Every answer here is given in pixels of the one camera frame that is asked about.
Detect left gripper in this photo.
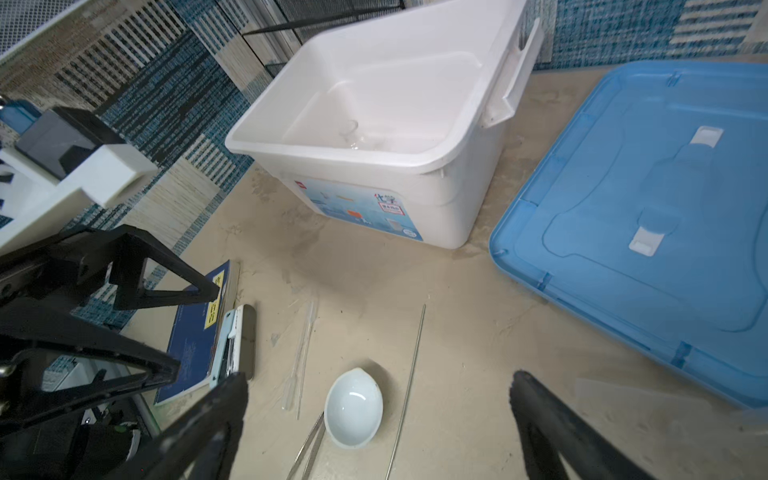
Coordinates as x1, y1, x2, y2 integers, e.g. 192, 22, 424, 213
0, 224, 222, 433

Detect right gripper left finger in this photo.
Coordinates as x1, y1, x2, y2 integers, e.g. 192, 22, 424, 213
107, 372, 248, 479

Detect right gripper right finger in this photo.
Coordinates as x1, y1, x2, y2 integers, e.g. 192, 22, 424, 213
509, 370, 651, 479

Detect metal tweezers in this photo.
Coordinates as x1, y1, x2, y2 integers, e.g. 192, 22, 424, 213
286, 413, 325, 480

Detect white ceramic dish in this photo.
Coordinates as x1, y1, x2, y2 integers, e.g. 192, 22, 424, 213
324, 368, 384, 450

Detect long metal spatula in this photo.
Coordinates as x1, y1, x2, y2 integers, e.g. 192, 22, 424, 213
384, 303, 427, 480

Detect white plastic bin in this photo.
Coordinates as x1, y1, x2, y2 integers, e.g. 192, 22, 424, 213
225, 1, 545, 250

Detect blue notebook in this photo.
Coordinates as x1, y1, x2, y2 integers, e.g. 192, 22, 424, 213
154, 260, 237, 405

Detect blue plastic lid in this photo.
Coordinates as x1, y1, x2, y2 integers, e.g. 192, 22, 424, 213
489, 61, 767, 409

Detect black mesh shelf rack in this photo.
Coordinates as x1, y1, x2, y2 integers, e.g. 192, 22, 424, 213
240, 0, 406, 77

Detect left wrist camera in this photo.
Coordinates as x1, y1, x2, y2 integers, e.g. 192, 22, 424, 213
1, 96, 158, 254

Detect white wire basket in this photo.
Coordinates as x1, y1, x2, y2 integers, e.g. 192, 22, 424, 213
1, 0, 82, 59

